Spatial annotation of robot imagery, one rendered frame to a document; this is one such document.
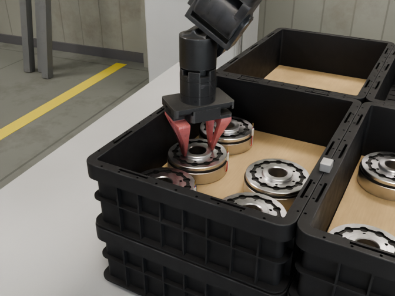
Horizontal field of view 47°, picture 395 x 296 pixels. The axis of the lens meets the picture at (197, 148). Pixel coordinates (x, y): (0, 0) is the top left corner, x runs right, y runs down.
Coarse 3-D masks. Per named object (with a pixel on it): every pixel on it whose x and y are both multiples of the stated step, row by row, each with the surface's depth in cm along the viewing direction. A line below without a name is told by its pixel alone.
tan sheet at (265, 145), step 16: (256, 144) 86; (272, 144) 86; (288, 144) 86; (304, 144) 86; (240, 160) 81; (256, 160) 81; (304, 160) 81; (224, 176) 76; (240, 176) 76; (208, 192) 72; (224, 192) 72; (240, 192) 72
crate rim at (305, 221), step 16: (352, 128) 70; (336, 160) 62; (320, 192) 58; (304, 208) 52; (304, 224) 50; (304, 240) 49; (320, 240) 48; (336, 240) 48; (352, 240) 48; (320, 256) 49; (336, 256) 48; (352, 256) 47; (368, 256) 46; (384, 256) 46; (368, 272) 47; (384, 272) 46
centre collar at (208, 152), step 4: (192, 144) 78; (196, 144) 78; (200, 144) 78; (204, 144) 78; (188, 148) 77; (192, 148) 78; (196, 148) 78; (200, 148) 78; (204, 148) 78; (208, 148) 77; (188, 152) 76; (208, 152) 76; (188, 156) 75; (192, 156) 75; (196, 156) 75; (200, 156) 75; (204, 156) 75; (208, 156) 76
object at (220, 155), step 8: (176, 144) 80; (216, 144) 80; (168, 152) 77; (176, 152) 78; (216, 152) 77; (224, 152) 77; (176, 160) 75; (184, 160) 75; (192, 160) 75; (200, 160) 75; (208, 160) 75; (216, 160) 76; (224, 160) 75; (184, 168) 73; (192, 168) 73; (200, 168) 73; (208, 168) 73
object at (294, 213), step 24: (312, 96) 82; (336, 96) 81; (144, 120) 72; (120, 144) 67; (336, 144) 66; (96, 168) 61; (120, 168) 60; (144, 192) 58; (168, 192) 56; (192, 192) 55; (312, 192) 55; (216, 216) 54; (240, 216) 52; (264, 216) 51; (288, 216) 51; (288, 240) 51
